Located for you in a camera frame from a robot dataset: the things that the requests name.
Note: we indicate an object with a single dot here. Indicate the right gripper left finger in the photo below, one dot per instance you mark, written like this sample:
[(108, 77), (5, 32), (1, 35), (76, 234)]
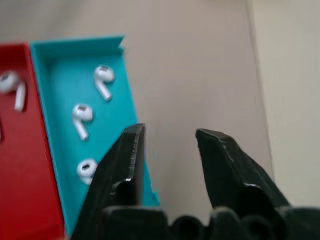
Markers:
[(112, 175)]

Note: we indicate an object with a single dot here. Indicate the teal plastic tray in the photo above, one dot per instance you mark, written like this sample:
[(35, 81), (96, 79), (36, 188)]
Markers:
[(62, 82)]

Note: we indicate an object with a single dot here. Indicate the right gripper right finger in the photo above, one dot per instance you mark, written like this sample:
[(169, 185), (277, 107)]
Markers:
[(225, 170)]

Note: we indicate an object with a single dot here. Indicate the red plastic tray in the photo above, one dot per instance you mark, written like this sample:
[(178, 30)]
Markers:
[(22, 162)]

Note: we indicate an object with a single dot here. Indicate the white earbud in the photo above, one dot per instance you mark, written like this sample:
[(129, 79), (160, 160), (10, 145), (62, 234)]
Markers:
[(86, 170), (10, 81), (103, 76), (81, 115)]

